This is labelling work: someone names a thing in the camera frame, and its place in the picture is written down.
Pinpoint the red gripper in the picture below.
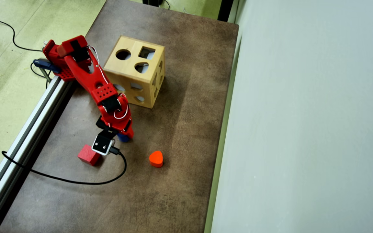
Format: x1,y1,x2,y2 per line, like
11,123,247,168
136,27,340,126
96,111,134,140

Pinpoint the wooden shape sorter box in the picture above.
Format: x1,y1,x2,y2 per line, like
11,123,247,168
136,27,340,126
101,35,165,109

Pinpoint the orange rounded triangle block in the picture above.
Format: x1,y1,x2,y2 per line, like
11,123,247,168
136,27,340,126
149,150,164,168

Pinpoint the red wooden cube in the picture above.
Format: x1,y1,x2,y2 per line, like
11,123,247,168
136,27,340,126
77,144,102,166

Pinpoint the black device on floor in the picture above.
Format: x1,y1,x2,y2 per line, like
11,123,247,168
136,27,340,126
142,0,171,9

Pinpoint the white servo wire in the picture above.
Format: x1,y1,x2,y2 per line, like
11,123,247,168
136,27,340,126
88,45,109,84
114,94,130,119

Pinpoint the black camera cable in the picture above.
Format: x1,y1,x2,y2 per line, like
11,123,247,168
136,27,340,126
1,146,128,185

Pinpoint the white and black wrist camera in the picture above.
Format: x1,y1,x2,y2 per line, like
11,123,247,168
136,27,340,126
91,130,116,156

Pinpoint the blue handled metal clamp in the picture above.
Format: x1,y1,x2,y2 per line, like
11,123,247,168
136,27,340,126
33,59,61,84

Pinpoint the short black looped cable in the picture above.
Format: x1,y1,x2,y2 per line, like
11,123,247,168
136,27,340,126
30,62,51,88

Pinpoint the long black floor cable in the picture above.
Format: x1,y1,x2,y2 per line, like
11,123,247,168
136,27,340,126
0,18,43,52

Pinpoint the black vertical post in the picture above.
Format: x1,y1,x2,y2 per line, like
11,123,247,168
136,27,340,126
217,0,235,23

